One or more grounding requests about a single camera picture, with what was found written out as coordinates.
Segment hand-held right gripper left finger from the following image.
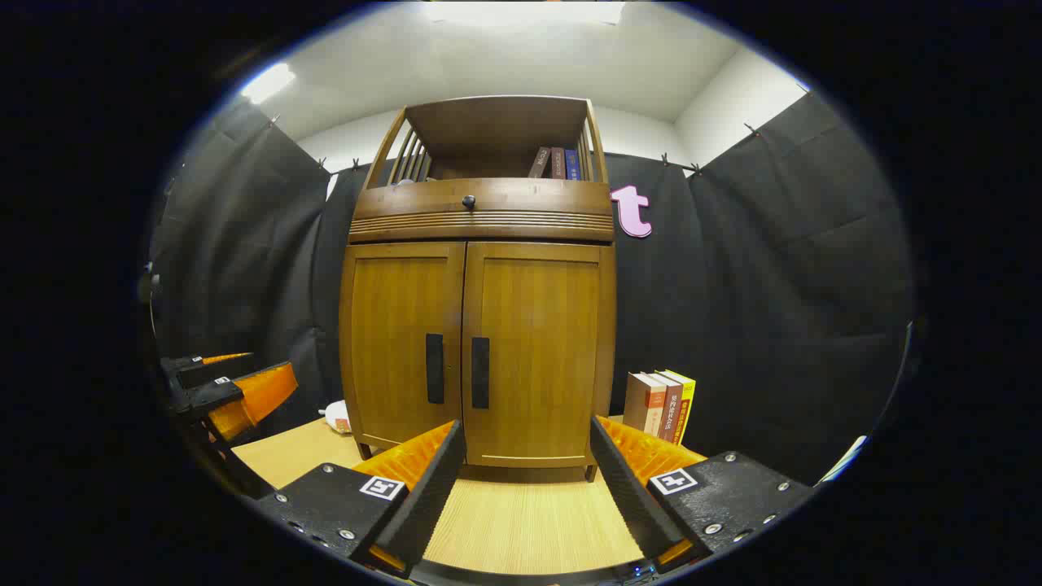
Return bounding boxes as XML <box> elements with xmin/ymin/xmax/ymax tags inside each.
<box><xmin>256</xmin><ymin>419</ymin><xmax>466</xmax><ymax>580</ymax></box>

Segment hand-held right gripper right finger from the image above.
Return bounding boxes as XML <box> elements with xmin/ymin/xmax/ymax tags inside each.
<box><xmin>589</xmin><ymin>415</ymin><xmax>815</xmax><ymax>575</ymax></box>

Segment wooden shoe cabinet door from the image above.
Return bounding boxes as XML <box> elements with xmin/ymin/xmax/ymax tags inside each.
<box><xmin>339</xmin><ymin>242</ymin><xmax>466</xmax><ymax>453</ymax></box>
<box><xmin>462</xmin><ymin>242</ymin><xmax>607</xmax><ymax>469</ymax></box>

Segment wooden double-door shoe cabinet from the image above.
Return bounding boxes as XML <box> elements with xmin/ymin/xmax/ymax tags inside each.
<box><xmin>338</xmin><ymin>95</ymin><xmax>617</xmax><ymax>483</ymax></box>

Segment brown and white book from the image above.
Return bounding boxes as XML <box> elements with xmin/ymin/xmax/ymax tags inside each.
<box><xmin>623</xmin><ymin>372</ymin><xmax>668</xmax><ymax>436</ymax></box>

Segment red-brown book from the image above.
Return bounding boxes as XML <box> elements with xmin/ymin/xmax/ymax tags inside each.
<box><xmin>655</xmin><ymin>373</ymin><xmax>684</xmax><ymax>443</ymax></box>

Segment yellow book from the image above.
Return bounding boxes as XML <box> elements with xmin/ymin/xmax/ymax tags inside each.
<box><xmin>672</xmin><ymin>370</ymin><xmax>697</xmax><ymax>446</ymax></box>

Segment black backdrop cloth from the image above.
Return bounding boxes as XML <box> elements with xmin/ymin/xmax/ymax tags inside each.
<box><xmin>151</xmin><ymin>94</ymin><xmax>917</xmax><ymax>489</ymax></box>

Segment ceiling light panel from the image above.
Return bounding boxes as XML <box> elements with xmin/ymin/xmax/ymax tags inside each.
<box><xmin>423</xmin><ymin>0</ymin><xmax>628</xmax><ymax>25</ymax></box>
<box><xmin>240</xmin><ymin>63</ymin><xmax>296</xmax><ymax>105</ymax></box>

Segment wooden drawer with black knob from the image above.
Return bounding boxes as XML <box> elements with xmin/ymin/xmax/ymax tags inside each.
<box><xmin>348</xmin><ymin>177</ymin><xmax>615</xmax><ymax>243</ymax></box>

